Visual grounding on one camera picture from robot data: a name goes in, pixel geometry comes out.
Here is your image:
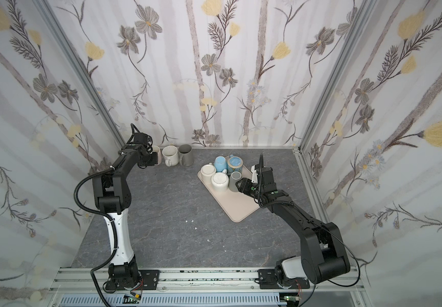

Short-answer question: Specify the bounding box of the pink mug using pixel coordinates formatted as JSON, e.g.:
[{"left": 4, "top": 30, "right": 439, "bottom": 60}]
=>
[{"left": 153, "top": 145, "right": 162, "bottom": 166}]

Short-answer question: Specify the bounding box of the white vented cable duct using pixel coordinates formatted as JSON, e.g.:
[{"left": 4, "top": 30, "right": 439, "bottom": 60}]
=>
[{"left": 57, "top": 293, "right": 289, "bottom": 307}]

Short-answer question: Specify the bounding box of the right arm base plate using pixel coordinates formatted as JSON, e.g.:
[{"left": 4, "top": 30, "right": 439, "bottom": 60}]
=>
[{"left": 255, "top": 268, "right": 310, "bottom": 290}]

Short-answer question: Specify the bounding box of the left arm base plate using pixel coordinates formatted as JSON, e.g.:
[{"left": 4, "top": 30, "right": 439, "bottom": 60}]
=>
[{"left": 103, "top": 269, "right": 161, "bottom": 291}]

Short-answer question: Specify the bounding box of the white smooth mug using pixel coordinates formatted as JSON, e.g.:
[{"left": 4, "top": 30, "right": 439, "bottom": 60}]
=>
[{"left": 200, "top": 164, "right": 217, "bottom": 185}]

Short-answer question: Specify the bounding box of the white ribbed-bottom mug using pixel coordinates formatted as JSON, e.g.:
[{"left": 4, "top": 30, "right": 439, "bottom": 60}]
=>
[{"left": 211, "top": 172, "right": 229, "bottom": 193}]

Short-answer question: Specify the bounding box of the small grey mug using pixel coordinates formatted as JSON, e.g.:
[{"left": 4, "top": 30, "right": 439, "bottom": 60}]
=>
[{"left": 229, "top": 171, "right": 243, "bottom": 193}]

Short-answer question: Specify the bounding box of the large grey mug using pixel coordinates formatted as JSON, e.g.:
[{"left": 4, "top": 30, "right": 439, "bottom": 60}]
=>
[{"left": 178, "top": 144, "right": 194, "bottom": 167}]

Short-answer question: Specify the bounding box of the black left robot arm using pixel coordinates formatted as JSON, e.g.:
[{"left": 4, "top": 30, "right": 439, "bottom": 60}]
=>
[{"left": 92, "top": 132, "right": 158, "bottom": 283}]

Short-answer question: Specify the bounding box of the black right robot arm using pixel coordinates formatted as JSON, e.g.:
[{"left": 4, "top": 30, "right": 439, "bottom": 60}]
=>
[{"left": 236, "top": 163, "right": 351, "bottom": 284}]

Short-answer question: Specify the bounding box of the blue butterfly mug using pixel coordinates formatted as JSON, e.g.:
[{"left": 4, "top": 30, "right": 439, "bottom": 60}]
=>
[{"left": 225, "top": 155, "right": 243, "bottom": 175}]

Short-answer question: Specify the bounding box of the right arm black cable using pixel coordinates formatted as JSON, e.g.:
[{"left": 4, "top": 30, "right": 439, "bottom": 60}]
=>
[{"left": 326, "top": 229, "right": 361, "bottom": 289}]

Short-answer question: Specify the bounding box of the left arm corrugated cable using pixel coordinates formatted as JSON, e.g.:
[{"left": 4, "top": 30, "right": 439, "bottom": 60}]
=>
[{"left": 73, "top": 123, "right": 145, "bottom": 307}]

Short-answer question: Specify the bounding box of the cream yellow mug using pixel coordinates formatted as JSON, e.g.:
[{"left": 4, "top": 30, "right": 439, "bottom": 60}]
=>
[{"left": 162, "top": 145, "right": 179, "bottom": 167}]

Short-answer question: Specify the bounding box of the cream plastic tray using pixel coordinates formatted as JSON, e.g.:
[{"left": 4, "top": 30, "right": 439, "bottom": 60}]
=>
[{"left": 197, "top": 171, "right": 259, "bottom": 223}]

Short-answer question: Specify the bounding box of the plain light blue mug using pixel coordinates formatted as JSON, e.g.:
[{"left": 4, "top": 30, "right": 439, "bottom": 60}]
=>
[{"left": 213, "top": 156, "right": 227, "bottom": 173}]

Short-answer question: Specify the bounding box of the aluminium mounting rail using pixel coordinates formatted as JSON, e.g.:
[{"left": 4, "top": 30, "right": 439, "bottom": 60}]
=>
[{"left": 48, "top": 266, "right": 364, "bottom": 294}]

